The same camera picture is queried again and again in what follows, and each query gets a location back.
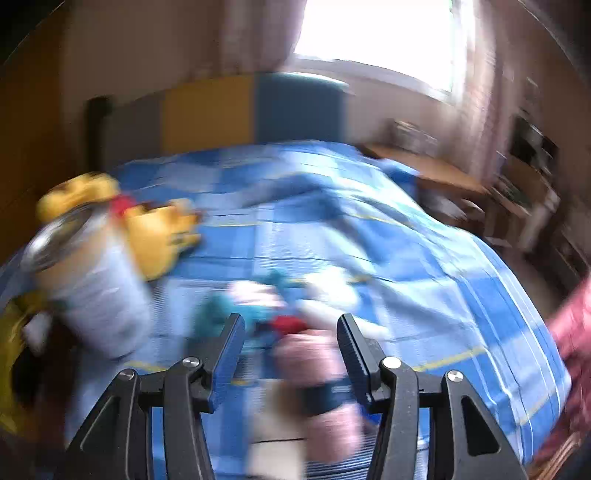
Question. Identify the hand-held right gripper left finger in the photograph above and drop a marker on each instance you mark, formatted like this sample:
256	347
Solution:
228	364

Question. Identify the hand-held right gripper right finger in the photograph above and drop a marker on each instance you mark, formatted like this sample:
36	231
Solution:
353	360

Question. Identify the pink plush doll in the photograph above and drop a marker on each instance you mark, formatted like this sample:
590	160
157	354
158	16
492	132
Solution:
309	360

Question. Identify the teal plush animal toy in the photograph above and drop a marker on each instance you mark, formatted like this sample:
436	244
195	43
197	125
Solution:
212	314

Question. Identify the clear bag of white stuffing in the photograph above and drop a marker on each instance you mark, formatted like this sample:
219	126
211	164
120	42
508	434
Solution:
332	295

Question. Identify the blue plaid blanket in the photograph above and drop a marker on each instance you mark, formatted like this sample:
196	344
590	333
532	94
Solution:
415	277

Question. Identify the white metal tin can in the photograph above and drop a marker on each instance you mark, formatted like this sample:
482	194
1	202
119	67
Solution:
101	295

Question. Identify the yellow giraffe plush toy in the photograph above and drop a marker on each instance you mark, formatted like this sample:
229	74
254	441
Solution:
152	235

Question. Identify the wooden desk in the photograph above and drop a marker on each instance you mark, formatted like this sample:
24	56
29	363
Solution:
429	166

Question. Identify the yellow and black plush toy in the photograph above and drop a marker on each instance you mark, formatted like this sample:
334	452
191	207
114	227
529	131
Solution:
11	369

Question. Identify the pink fringed blanket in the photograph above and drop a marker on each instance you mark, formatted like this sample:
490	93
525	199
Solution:
575	332

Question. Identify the clear box on desk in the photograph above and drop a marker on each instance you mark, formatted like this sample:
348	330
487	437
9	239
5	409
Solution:
413	136

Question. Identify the wooden shelf unit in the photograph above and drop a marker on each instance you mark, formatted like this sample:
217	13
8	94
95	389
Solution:
526	184

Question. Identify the teal yellow grey headboard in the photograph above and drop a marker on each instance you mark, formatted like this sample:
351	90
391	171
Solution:
207	110

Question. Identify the pale pink curtain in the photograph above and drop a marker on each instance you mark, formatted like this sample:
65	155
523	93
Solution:
480	92
258	32

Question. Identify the bright window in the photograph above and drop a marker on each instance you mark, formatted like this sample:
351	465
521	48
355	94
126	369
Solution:
378	37

